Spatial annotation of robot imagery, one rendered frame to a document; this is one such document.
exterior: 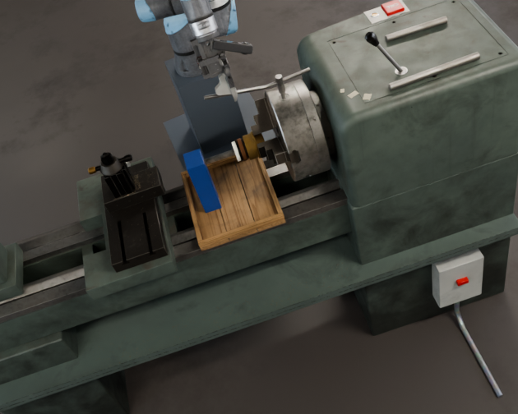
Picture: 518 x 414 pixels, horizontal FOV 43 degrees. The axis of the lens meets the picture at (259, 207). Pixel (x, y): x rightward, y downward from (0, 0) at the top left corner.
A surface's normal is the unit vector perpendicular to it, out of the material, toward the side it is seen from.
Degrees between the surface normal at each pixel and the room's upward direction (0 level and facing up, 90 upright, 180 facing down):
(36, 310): 90
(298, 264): 0
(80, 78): 0
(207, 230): 0
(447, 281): 90
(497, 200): 90
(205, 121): 90
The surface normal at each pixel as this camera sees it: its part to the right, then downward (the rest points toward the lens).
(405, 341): -0.22, -0.64
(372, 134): 0.25, 0.70
